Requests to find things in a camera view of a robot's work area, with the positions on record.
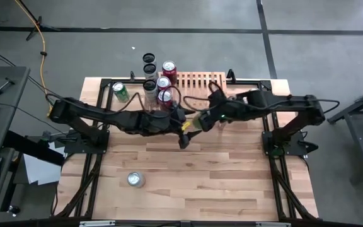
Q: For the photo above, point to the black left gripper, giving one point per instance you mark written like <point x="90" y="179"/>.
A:
<point x="176" y="123"/>

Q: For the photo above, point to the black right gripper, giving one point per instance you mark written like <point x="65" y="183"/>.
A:
<point x="211" y="121"/>

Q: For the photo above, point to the red Coca-Cola can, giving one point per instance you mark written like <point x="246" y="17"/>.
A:
<point x="169" y="66"/>
<point x="163" y="82"/>
<point x="165" y="96"/>

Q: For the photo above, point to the tall white Celsius can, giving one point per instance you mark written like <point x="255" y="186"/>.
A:
<point x="149" y="58"/>
<point x="150" y="85"/>
<point x="150" y="68"/>

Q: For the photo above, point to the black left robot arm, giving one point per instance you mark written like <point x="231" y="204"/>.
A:
<point x="106" y="113"/>

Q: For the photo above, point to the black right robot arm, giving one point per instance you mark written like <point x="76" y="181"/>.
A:
<point x="295" y="104"/>

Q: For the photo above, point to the wooden slatted shelf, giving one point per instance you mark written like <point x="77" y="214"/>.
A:
<point x="200" y="82"/>

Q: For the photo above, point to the white paper sheet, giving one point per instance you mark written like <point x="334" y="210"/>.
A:
<point x="39" y="170"/>

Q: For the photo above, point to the black tripod stand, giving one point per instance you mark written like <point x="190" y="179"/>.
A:
<point x="38" y="22"/>

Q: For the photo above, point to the grey office desk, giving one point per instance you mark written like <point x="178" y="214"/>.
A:
<point x="8" y="94"/>

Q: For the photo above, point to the black caster wheel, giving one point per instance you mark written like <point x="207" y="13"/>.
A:
<point x="14" y="209"/>

